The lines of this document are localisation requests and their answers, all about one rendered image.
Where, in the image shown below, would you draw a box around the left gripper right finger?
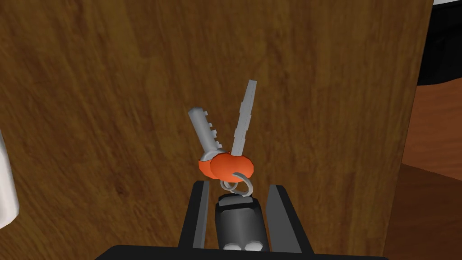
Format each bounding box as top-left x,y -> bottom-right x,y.
266,184 -> 314,254

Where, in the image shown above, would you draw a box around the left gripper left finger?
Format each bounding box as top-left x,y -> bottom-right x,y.
178,180 -> 210,250

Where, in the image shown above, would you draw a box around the orange keys with black fob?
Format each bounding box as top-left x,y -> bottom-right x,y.
187,79 -> 271,252

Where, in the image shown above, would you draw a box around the brown wooden table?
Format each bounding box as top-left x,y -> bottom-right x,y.
0,0 -> 434,260

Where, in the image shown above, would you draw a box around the black and white object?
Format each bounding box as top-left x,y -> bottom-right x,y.
416,0 -> 462,87

